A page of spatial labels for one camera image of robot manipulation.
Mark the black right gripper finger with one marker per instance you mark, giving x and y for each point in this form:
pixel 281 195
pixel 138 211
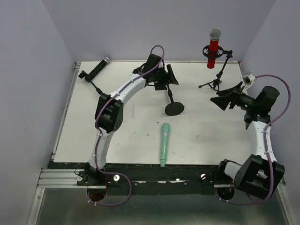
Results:
pixel 236 88
pixel 224 101

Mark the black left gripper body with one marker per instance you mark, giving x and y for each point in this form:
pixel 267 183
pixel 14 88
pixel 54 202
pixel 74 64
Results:
pixel 166 75

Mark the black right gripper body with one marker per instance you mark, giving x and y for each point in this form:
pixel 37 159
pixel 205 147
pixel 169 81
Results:
pixel 233 96

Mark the black tripod shock-mount stand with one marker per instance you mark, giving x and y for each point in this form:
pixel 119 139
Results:
pixel 216 82

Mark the black round-base stand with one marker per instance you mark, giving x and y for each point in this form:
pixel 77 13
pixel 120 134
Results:
pixel 89 79
pixel 173 108

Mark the teal microphone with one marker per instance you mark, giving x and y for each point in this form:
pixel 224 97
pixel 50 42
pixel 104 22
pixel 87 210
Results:
pixel 164 144

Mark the red glitter microphone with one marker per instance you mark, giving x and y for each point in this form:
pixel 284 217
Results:
pixel 215 35

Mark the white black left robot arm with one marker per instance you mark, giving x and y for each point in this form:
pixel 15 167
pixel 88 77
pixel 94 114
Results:
pixel 110 114

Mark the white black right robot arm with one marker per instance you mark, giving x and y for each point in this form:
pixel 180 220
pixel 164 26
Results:
pixel 261 173

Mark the black glitter microphone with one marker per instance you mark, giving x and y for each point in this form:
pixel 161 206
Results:
pixel 100 66

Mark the black front mounting rail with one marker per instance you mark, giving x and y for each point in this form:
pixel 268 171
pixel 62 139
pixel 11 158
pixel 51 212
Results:
pixel 148 179

